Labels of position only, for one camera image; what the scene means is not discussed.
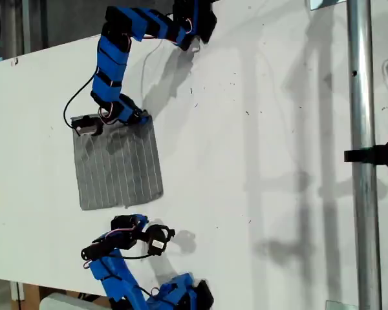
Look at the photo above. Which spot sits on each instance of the grey striped towel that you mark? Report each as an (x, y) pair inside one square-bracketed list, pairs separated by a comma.
[(123, 168)]

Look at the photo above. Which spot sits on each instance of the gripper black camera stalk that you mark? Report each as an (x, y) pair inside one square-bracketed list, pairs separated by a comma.
[(161, 232)]

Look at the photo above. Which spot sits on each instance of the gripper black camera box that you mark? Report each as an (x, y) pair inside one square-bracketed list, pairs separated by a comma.
[(87, 126), (156, 247)]

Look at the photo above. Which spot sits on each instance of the steel post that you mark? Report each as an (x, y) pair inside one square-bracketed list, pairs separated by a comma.
[(362, 97)]

